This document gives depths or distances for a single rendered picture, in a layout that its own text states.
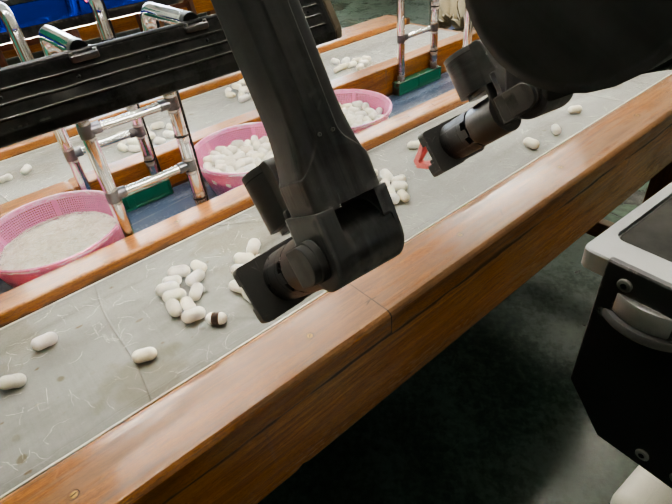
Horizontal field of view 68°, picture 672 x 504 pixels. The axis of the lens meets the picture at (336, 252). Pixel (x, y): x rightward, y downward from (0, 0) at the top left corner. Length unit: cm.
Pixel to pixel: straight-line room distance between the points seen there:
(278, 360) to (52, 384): 31
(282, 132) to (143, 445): 40
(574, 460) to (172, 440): 112
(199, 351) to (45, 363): 22
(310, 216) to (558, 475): 122
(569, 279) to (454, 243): 122
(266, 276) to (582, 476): 114
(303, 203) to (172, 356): 42
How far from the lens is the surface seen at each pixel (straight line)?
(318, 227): 36
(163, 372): 73
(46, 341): 84
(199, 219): 96
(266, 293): 53
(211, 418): 63
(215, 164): 121
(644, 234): 40
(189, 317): 77
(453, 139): 75
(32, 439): 74
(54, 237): 112
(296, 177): 37
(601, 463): 154
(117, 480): 62
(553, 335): 178
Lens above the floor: 126
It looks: 38 degrees down
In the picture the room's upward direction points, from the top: 6 degrees counter-clockwise
